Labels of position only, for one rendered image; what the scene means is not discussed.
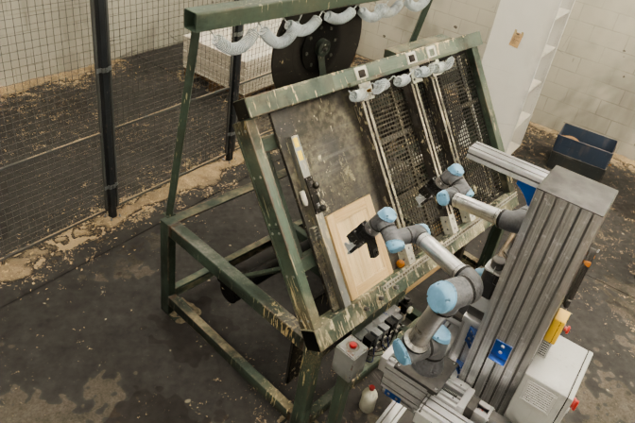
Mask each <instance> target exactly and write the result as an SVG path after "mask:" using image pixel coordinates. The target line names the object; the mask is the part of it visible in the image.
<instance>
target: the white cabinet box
mask: <svg viewBox="0 0 635 423"><path fill-rule="evenodd" d="M574 3H575V0H501V1H500V4H499V8H498V10H497V13H496V16H495V20H494V23H493V26H492V29H491V32H490V35H489V40H488V44H487V47H486V50H485V53H484V57H483V59H482V66H483V69H484V73H485V77H486V81H487V84H488V87H489V94H490V98H491V102H492V105H493V108H494V112H495V116H496V120H497V123H498V127H499V130H500V134H501V138H502V141H503V145H504V149H505V152H506V153H507V154H509V155H511V154H512V153H513V152H514V151H515V150H516V149H517V148H518V147H519V146H520V145H521V143H522V140H523V136H524V134H525V132H526V129H527V126H528V124H529V121H530V119H531V116H532V113H533V111H534V108H535V106H536V104H537V101H538V98H539V96H540V93H541V89H542V86H543V83H544V81H545V79H546V76H547V74H548V71H549V69H550V66H551V63H552V61H553V58H554V55H555V54H556V51H557V48H558V44H559V41H560V39H561V36H562V33H563V31H564V28H565V26H566V24H567V21H568V19H569V16H570V13H571V11H572V8H573V5H574Z"/></svg>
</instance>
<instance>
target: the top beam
mask: <svg viewBox="0 0 635 423"><path fill-rule="evenodd" d="M481 44H483V41H482V38H481V34H480V31H476V32H473V33H470V34H466V35H463V36H459V37H456V38H452V39H450V40H446V41H443V42H437V43H433V44H430V45H426V46H424V47H420V48H417V49H413V50H410V51H406V52H403V53H400V54H397V55H393V56H390V57H386V58H383V59H378V60H375V61H371V62H368V63H364V64H361V65H357V66H354V67H351V68H348V69H344V70H341V71H337V72H334V73H330V74H328V75H324V76H318V77H315V78H311V79H308V80H304V81H302V82H298V83H295V84H291V85H288V86H284V87H281V88H278V89H275V90H271V91H268V92H264V93H258V94H255V95H252V96H249V97H245V98H243V99H240V100H237V101H234V102H233V106H234V109H235V112H236V115H237V118H238V121H239V122H242V121H245V120H248V119H251V118H254V117H257V116H260V115H263V114H266V113H269V112H272V111H275V110H280V109H283V108H286V107H289V106H292V105H296V104H299V103H301V102H304V101H307V100H310V99H313V98H316V97H319V96H323V95H325V94H328V93H333V92H336V91H339V90H342V89H346V88H349V86H348V83H351V82H354V81H357V79H356V76H355V73H354V70H353V68H357V67H360V66H363V65H366V68H367V71H368V74H369V77H370V76H375V75H378V74H381V73H383V72H387V71H390V70H393V69H396V68H399V67H403V66H405V65H407V61H406V58H405V53H409V52H412V51H415V53H416V56H417V60H418V61H421V60H424V59H428V57H427V54H426V50H425V47H429V46H432V45H434V46H435V48H436V51H437V54H438V55H441V54H444V53H447V52H451V51H454V50H456V49H458V52H460V51H463V50H467V49H470V48H473V47H475V46H478V45H481Z"/></svg>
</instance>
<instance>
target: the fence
mask: <svg viewBox="0 0 635 423"><path fill-rule="evenodd" d="M296 137H297V138H298V141H299V144H300V139H299V136H298V135H294V136H291V137H289V138H286V140H287V143H288V146H289V149H290V153H291V156H292V159H293V162H294V164H295V167H296V170H297V173H298V177H299V180H300V185H301V188H302V190H304V191H305V194H306V197H307V200H308V209H309V212H310V214H311V217H312V220H313V224H314V226H318V229H319V232H320V236H321V239H319V243H320V247H321V250H322V253H323V256H324V259H325V262H326V264H327V267H328V270H329V274H330V277H331V280H332V283H333V286H334V288H335V293H336V297H337V300H338V303H339V306H340V308H347V307H348V306H350V305H351V301H350V297H349V294H348V291H347V288H346V285H345V282H344V279H343V276H342V273H341V270H340V267H339V264H338V261H337V257H336V255H335V250H334V247H333V244H332V240H331V237H330V234H329V231H328V229H327V226H326V222H325V219H324V216H323V213H322V212H321V213H319V214H316V213H315V210H314V207H313V204H312V201H311V198H310V195H309V192H308V189H307V186H306V183H305V180H304V179H305V178H307V177H309V176H311V175H310V172H309V169H308V166H307V162H306V159H305V157H304V154H303V151H302V148H301V144H300V146H299V147H295V144H294V141H293V138H296ZM300 150H301V153H302V155H303V158H304V160H302V161H300V159H299V155H298V152H297V151H300Z"/></svg>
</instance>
